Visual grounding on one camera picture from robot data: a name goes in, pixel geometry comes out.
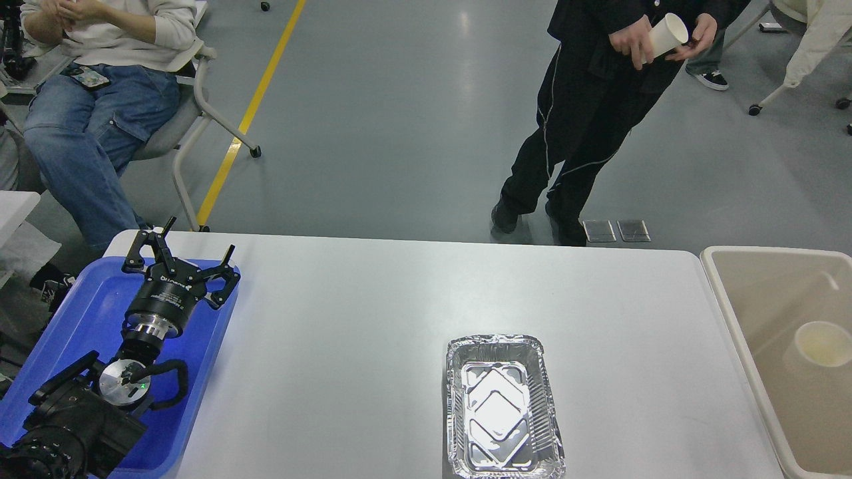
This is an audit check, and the person in grey trousers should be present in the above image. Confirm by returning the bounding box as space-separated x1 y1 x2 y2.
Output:
685 29 728 91

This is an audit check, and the floor outlet plate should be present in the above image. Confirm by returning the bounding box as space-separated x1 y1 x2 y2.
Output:
583 220 617 243
616 220 652 243

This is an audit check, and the paper cup in person's hands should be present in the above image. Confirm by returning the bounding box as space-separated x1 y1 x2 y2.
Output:
649 13 690 59

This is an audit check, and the small white side table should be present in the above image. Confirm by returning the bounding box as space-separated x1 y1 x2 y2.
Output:
0 190 41 247

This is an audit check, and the aluminium foil tray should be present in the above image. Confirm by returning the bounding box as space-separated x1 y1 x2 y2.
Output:
445 334 566 478

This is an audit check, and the standing person in black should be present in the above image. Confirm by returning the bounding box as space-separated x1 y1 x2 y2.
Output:
492 1 746 247

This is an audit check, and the grey office chair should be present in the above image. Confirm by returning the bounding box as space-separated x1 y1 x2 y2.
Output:
132 37 262 232

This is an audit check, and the right floor outlet plate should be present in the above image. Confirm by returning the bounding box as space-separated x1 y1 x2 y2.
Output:
616 220 652 243

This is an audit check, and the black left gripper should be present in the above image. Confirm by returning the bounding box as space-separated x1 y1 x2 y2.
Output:
121 216 242 340

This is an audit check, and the white paper cup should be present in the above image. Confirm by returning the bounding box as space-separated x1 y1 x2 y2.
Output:
782 321 851 399

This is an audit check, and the seated person in jeans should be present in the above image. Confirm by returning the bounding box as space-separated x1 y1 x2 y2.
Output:
20 0 204 253

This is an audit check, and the left floor outlet plate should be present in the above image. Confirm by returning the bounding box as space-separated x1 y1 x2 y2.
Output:
583 220 617 243

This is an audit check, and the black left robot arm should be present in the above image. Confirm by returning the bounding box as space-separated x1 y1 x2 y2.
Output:
2 231 242 478

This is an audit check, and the beige plastic bin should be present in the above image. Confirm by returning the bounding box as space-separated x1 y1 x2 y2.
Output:
701 246 851 478

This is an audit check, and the white chair with jacket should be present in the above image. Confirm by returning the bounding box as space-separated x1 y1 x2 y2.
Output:
722 0 852 137

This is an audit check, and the black equipment at left edge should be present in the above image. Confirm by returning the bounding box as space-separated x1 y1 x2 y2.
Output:
1 1 37 81

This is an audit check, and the blue plastic tray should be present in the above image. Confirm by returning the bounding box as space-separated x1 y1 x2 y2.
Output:
1 257 238 478

